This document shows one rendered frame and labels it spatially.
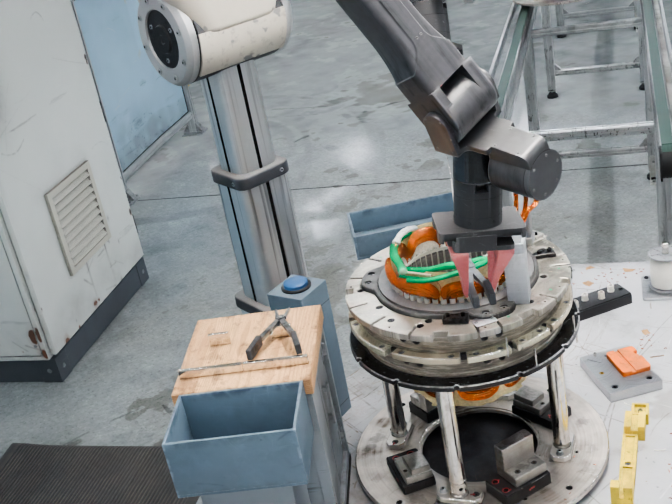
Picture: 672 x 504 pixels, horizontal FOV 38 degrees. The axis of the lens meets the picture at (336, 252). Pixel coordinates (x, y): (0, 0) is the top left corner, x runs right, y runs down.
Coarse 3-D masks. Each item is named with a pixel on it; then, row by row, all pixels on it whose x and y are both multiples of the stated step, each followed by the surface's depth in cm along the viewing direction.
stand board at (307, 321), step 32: (224, 320) 148; (256, 320) 146; (288, 320) 144; (320, 320) 144; (192, 352) 141; (224, 352) 139; (288, 352) 136; (192, 384) 133; (224, 384) 131; (256, 384) 130
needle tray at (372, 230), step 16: (448, 192) 176; (384, 208) 176; (400, 208) 176; (416, 208) 176; (432, 208) 176; (448, 208) 177; (352, 224) 176; (368, 224) 177; (384, 224) 177; (400, 224) 177; (416, 224) 166; (352, 240) 174; (368, 240) 166; (384, 240) 167; (368, 256) 168
